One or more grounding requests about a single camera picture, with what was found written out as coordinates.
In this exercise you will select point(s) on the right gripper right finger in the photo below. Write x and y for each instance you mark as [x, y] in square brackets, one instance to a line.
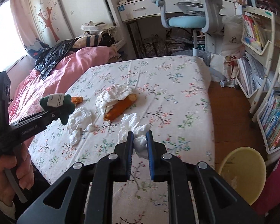
[155, 153]

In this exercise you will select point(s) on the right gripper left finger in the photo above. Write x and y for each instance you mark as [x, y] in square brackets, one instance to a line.
[123, 162]

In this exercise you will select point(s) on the white tissue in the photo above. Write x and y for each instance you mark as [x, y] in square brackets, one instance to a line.
[131, 122]
[79, 121]

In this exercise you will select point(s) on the yellow trash bin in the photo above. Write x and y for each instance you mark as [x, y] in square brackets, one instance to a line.
[245, 171]

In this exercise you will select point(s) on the pink duvet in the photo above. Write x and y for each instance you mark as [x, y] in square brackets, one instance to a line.
[33, 88]

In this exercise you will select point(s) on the white tissue on bed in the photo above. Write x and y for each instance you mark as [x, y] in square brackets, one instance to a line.
[79, 121]

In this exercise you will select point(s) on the floral bed sheet mattress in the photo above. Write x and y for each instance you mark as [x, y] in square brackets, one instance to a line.
[172, 97]

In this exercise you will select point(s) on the orange peel piece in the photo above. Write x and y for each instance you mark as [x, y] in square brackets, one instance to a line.
[76, 100]

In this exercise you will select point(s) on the black plastic bag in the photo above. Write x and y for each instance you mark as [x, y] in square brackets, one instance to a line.
[50, 57]

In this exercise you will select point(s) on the striped pillow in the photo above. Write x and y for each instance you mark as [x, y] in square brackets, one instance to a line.
[93, 41]

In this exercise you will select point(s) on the white book rack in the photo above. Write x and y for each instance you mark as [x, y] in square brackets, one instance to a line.
[261, 40]
[268, 119]

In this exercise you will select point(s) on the red tote bag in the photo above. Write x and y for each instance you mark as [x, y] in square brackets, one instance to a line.
[270, 196]

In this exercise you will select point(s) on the beige canvas bag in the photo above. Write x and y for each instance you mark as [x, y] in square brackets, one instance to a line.
[97, 28]

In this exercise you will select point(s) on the white shopping bag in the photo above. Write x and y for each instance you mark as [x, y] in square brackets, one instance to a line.
[233, 29]

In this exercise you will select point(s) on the pink curtain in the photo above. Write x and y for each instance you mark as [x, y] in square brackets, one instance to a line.
[25, 24]

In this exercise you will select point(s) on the wardrobe with tree decal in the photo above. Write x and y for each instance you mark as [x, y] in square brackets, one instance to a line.
[57, 20]

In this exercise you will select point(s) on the white desk with drawers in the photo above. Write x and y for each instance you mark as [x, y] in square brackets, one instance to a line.
[148, 36]

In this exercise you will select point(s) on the grey blue desk chair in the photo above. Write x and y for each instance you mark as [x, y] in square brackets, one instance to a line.
[199, 15]

